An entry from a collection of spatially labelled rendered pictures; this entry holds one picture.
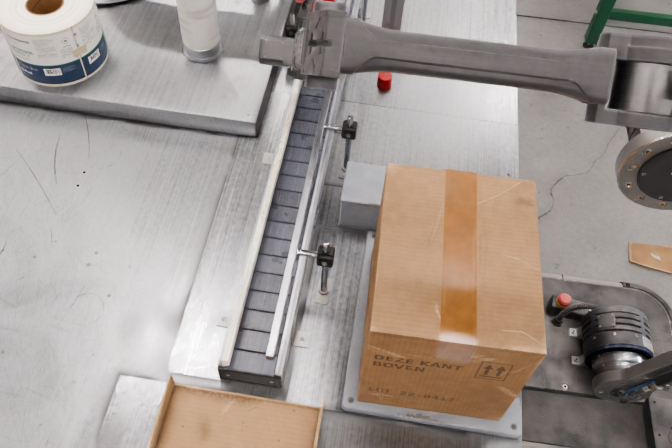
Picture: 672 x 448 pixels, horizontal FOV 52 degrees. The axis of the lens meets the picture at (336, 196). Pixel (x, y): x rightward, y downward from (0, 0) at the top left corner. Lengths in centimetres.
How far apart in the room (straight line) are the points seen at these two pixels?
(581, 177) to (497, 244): 169
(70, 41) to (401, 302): 93
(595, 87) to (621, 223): 185
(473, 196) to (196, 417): 58
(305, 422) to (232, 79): 78
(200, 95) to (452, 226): 72
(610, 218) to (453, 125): 117
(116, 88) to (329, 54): 88
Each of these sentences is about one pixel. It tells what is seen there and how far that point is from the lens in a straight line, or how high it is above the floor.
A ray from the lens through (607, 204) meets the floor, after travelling 268.
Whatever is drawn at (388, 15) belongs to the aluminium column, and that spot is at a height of 97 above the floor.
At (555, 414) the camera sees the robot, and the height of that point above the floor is 24.
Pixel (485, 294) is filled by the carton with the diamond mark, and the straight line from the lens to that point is 100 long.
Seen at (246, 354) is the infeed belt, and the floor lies 88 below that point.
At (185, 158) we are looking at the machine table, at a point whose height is 83.
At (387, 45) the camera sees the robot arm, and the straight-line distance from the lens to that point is 80.
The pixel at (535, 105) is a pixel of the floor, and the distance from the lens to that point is 292.
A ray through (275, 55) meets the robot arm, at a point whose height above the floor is 110.
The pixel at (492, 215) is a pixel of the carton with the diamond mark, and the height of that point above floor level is 112.
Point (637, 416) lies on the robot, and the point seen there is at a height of 24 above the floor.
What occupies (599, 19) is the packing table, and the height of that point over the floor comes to 16.
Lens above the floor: 197
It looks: 53 degrees down
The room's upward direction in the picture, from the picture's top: 4 degrees clockwise
